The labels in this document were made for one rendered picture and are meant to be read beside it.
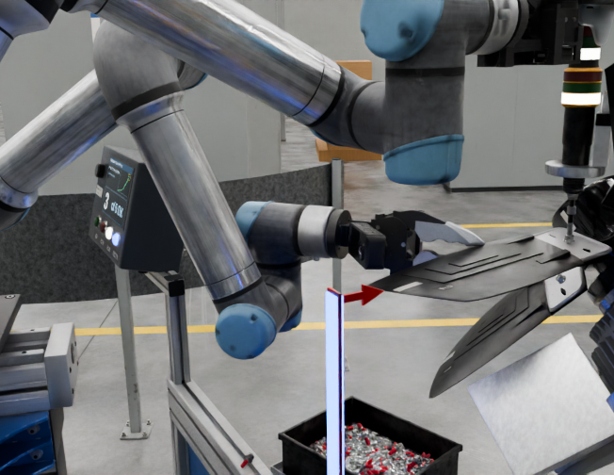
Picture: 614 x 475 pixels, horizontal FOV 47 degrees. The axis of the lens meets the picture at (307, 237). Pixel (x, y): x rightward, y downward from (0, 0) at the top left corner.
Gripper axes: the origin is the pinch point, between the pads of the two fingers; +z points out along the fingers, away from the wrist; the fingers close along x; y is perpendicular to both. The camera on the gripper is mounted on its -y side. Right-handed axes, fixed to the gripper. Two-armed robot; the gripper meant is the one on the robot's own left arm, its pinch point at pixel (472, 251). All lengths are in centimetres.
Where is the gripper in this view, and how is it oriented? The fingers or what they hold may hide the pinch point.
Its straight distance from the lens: 93.6
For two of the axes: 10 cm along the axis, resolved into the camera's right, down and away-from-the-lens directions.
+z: 9.1, 1.0, -4.0
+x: -0.3, 9.8, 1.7
